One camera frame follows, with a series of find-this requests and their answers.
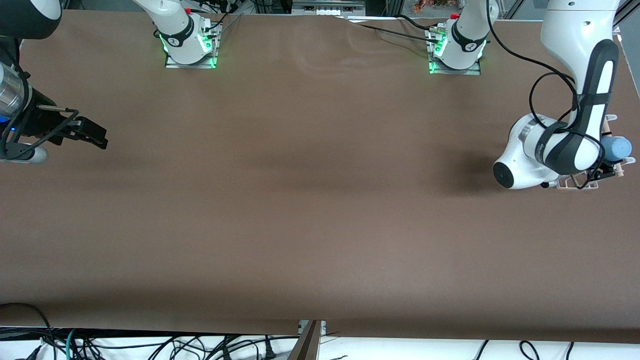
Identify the brown table support beam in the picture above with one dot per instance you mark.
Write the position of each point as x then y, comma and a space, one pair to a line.
306, 347

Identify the small metal table bracket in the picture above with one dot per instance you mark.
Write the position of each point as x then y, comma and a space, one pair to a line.
301, 327

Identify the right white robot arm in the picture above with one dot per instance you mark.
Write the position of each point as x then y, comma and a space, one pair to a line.
176, 30

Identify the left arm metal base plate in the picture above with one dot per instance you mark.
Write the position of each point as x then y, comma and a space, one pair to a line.
452, 71

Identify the blue plastic cup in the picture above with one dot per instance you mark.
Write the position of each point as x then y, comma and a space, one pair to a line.
617, 148

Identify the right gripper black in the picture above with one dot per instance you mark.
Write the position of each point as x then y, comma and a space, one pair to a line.
40, 123

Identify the dark frame post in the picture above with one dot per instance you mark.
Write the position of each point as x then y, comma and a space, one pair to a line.
393, 6

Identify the white power strip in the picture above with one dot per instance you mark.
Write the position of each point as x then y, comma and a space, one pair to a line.
330, 12

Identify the orange background object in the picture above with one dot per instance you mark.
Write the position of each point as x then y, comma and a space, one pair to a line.
425, 6

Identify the brown table cover sheet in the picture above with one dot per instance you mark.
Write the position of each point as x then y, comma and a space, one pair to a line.
320, 240

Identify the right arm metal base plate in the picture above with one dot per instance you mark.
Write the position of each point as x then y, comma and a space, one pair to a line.
172, 64

